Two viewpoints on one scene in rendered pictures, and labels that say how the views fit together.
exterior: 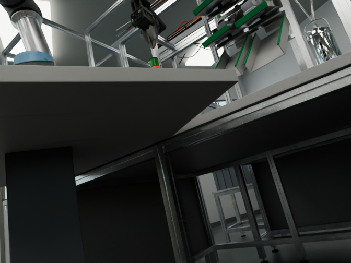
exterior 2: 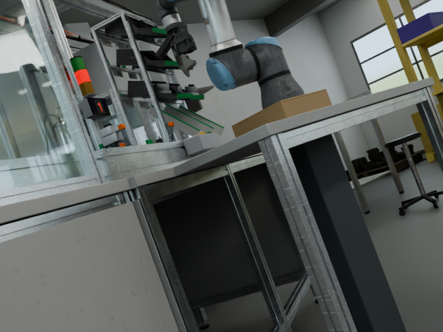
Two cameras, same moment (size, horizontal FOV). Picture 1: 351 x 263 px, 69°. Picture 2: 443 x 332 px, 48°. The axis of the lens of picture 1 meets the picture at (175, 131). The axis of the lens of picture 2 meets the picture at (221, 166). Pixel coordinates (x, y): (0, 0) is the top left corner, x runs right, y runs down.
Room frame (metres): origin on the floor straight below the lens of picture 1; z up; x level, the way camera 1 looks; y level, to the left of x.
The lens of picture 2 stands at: (1.41, 1.97, 0.76)
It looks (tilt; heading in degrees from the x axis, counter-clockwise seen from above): 2 degrees up; 256
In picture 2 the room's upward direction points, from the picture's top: 20 degrees counter-clockwise
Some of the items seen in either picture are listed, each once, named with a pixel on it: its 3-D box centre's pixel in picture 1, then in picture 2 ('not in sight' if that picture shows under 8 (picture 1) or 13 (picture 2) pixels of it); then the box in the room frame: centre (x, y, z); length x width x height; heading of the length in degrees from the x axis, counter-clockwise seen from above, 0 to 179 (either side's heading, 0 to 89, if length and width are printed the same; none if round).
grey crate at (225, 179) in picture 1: (243, 174); not in sight; (3.16, -0.69, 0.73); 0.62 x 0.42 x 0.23; 56
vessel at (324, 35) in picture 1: (323, 46); not in sight; (1.44, -1.01, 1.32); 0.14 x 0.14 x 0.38
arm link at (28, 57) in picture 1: (36, 74); (264, 59); (0.74, 0.40, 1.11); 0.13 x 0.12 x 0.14; 4
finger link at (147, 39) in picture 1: (145, 38); (187, 64); (0.90, 0.03, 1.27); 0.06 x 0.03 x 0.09; 146
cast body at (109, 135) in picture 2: not in sight; (108, 135); (1.31, 0.21, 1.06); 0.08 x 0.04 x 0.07; 146
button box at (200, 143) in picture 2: not in sight; (203, 143); (0.98, 0.13, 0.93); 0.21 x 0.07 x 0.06; 56
